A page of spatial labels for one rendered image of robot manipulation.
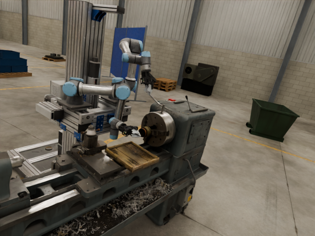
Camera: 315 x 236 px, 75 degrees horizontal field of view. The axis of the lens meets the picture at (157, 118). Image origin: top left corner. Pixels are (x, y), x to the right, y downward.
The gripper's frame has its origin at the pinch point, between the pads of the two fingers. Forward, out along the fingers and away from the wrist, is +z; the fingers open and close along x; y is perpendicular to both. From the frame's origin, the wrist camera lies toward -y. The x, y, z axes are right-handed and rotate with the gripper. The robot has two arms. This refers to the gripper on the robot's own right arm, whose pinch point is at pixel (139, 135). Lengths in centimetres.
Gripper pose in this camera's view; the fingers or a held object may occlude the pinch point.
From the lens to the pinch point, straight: 169.5
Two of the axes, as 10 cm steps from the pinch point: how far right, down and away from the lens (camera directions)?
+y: -6.6, 1.2, -7.4
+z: 7.3, 3.4, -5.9
